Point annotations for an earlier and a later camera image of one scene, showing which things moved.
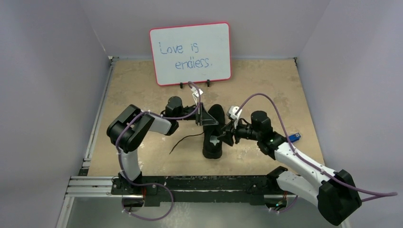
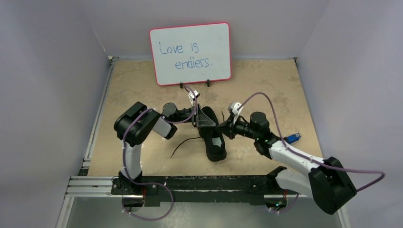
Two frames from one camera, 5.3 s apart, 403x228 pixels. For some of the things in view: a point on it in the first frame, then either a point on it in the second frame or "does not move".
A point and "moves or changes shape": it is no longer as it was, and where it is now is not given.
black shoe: (212, 146) moves or changes shape
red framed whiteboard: (192, 53) does not move
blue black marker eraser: (294, 137) does not move
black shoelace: (172, 149) to (193, 138)
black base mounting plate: (157, 190) does not move
